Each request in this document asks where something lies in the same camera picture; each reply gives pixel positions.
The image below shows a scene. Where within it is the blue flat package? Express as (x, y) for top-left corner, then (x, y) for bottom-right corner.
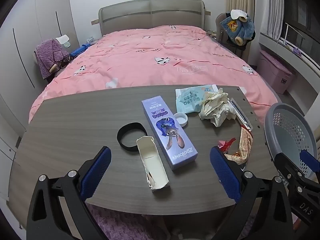
(71, 44), (90, 57)

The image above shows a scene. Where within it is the torn white open carton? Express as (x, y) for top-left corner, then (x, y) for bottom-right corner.
(136, 135), (171, 193)

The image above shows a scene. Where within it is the beige curtain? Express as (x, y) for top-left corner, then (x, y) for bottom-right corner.
(226, 0), (258, 40)

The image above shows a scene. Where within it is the white folded towel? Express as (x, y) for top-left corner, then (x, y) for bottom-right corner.
(230, 9), (250, 20)

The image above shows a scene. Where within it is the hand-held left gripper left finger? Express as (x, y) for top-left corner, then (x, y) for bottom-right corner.
(26, 146), (113, 240)

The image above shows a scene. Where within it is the cream paper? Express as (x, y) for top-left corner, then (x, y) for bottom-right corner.
(199, 88), (238, 128)

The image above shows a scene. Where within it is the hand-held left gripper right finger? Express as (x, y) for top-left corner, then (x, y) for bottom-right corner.
(209, 146), (297, 240)

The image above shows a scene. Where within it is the pink plastic storage box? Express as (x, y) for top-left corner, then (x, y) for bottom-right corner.
(257, 49), (295, 95)

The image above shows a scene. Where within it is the light blue wipes packet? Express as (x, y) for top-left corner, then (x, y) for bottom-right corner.
(175, 84), (218, 114)

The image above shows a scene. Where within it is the purple fluffy robe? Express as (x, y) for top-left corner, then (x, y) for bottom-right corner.
(35, 39), (70, 79)

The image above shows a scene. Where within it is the white bottle cap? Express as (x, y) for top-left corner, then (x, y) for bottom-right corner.
(174, 113), (188, 127)

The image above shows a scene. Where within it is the grey perforated plastic basket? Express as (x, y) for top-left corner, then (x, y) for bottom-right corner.
(264, 102), (320, 180)

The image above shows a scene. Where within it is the brown chair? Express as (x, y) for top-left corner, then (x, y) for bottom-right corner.
(215, 12), (253, 63)

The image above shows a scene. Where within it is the white sheer curtain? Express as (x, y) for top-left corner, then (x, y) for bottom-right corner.
(257, 0), (285, 40)

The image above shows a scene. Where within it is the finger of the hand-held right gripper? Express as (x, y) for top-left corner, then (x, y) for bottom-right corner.
(299, 149), (320, 173)
(274, 152), (305, 183)

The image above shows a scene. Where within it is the clear plastic strip package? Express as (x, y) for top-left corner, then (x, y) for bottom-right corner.
(229, 98), (253, 132)

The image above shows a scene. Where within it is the blue fleece jacket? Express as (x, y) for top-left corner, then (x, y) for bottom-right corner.
(220, 14), (255, 46)

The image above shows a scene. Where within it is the black elastic band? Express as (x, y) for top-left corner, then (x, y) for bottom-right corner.
(117, 122), (148, 152)

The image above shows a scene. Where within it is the white window ledge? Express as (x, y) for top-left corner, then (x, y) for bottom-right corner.
(259, 31), (320, 85)

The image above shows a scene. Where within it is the purple fluffy rug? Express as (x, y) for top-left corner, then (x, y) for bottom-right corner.
(86, 202), (250, 240)

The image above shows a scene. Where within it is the grey upholstered bed headboard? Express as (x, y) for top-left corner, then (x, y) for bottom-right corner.
(98, 0), (206, 35)

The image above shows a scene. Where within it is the white wardrobe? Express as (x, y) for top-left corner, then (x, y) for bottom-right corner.
(0, 0), (78, 135)

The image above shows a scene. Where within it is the beige printed snack wrapper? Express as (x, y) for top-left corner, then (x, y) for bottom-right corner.
(225, 126), (253, 165)

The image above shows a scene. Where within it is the long lavender cardboard box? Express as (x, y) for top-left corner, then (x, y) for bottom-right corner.
(141, 96), (198, 172)

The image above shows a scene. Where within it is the white thin rack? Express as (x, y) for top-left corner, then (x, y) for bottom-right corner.
(285, 22), (306, 45)

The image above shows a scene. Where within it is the small red wrapper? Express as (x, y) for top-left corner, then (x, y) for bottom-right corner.
(217, 137), (237, 153)

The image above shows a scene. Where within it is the bed with pink cover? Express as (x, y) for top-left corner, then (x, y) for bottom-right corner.
(29, 25), (277, 123)

